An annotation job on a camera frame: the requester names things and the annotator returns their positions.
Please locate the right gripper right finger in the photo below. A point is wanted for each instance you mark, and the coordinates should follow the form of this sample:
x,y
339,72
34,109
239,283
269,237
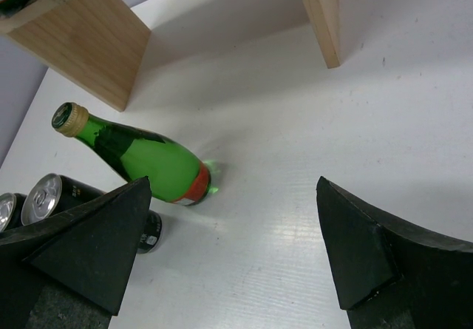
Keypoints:
x,y
391,273

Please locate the black can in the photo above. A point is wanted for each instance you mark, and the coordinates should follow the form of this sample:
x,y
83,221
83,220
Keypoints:
x,y
55,193
11,205

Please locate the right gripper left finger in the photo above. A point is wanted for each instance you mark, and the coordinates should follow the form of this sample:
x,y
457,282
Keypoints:
x,y
71,270

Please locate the wooden two-tier shelf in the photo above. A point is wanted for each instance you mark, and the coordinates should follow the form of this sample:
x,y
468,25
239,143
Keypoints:
x,y
100,44

